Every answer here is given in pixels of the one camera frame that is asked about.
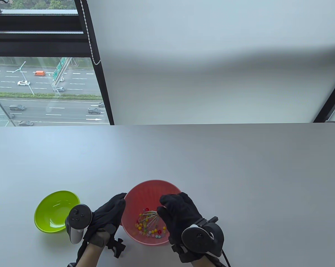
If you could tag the person's left hand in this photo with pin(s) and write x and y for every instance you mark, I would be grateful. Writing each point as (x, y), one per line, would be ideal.
(107, 215)

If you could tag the person's right hand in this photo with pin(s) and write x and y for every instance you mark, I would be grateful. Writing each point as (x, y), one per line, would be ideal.
(180, 214)

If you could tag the pile of colourful plastic decorations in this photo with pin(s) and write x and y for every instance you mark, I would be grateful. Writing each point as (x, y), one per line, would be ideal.
(150, 229)

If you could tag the pink salad bowl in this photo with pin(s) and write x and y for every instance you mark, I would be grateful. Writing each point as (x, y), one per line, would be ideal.
(141, 197)

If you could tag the green plastic bowl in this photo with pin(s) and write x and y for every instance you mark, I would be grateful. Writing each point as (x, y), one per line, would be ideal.
(52, 211)

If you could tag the person's left forearm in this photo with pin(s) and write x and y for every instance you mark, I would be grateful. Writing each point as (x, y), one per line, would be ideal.
(91, 256)

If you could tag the person's right forearm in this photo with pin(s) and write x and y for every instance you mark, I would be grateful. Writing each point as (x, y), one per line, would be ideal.
(205, 262)

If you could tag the grey left hand controller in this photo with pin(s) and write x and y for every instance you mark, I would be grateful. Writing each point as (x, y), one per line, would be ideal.
(77, 222)

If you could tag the black right hand controller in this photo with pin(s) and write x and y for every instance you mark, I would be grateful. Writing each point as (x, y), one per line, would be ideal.
(203, 239)

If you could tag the white roller blind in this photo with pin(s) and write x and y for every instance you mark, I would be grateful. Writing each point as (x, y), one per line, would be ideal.
(211, 61)

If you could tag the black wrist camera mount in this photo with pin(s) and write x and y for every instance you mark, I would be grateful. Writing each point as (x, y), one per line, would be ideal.
(118, 246)

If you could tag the black window frame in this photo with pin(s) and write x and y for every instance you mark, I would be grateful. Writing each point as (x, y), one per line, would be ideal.
(39, 27)

